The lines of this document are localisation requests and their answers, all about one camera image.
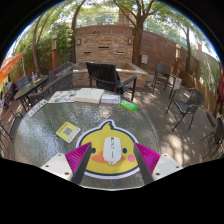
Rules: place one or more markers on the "yellow square card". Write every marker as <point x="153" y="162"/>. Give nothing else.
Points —
<point x="68" y="132"/>

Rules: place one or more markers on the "metal mesh chair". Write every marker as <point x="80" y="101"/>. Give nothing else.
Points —
<point x="10" y="130"/>
<point x="216" y="136"/>
<point x="193" y="98"/>

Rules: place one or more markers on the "orange patio umbrella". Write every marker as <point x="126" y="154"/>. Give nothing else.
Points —
<point x="9" y="64"/>

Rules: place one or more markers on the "dark wicker armchair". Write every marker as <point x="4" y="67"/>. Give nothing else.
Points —
<point x="55" y="87"/>
<point x="61" y="71"/>

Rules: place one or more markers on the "small white blue book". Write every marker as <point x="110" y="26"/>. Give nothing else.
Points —
<point x="110" y="99"/>

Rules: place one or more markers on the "colourful printed leaflet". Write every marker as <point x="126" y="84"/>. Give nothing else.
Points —
<point x="62" y="96"/>

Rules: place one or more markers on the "dark slatted patio chair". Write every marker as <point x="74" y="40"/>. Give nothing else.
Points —
<point x="163" y="69"/>

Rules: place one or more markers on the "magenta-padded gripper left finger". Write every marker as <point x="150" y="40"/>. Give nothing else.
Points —
<point x="66" y="163"/>

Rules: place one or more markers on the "dark round side table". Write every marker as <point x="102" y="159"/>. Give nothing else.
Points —
<point x="29" y="88"/>

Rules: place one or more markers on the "yellow duck mouse pad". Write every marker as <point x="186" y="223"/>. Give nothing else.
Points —
<point x="106" y="131"/>

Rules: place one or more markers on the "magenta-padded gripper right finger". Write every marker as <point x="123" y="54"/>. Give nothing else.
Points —
<point x="158" y="165"/>

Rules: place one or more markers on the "green packet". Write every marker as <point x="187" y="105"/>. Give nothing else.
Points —
<point x="128" y="105"/>

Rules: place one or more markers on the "brown tree trunk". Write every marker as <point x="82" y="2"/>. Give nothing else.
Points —
<point x="36" y="50"/>
<point x="137" y="46"/>
<point x="187" y="55"/>
<point x="73" y="40"/>

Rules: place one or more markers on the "black slatted chair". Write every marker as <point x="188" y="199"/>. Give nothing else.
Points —
<point x="101" y="74"/>

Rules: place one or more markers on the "black wall lamp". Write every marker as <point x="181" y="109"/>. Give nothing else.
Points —
<point x="79" y="42"/>
<point x="130" y="41"/>

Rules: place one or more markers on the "white computer mouse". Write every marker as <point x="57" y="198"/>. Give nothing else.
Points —
<point x="112" y="150"/>

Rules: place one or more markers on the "stone brick planter box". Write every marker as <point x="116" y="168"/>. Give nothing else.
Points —
<point x="131" y="70"/>

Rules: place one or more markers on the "wooden lamp post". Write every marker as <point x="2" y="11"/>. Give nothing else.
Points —
<point x="54" y="56"/>
<point x="176" y="63"/>

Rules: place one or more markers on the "clear drink cup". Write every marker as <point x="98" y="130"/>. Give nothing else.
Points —
<point x="33" y="77"/>

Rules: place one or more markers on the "white open book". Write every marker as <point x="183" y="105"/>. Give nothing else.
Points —
<point x="89" y="95"/>

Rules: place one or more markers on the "grey wall utility box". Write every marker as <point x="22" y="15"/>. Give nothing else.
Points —
<point x="144" y="59"/>

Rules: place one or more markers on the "blue patio chair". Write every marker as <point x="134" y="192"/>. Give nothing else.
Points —
<point x="8" y="91"/>
<point x="23" y="82"/>

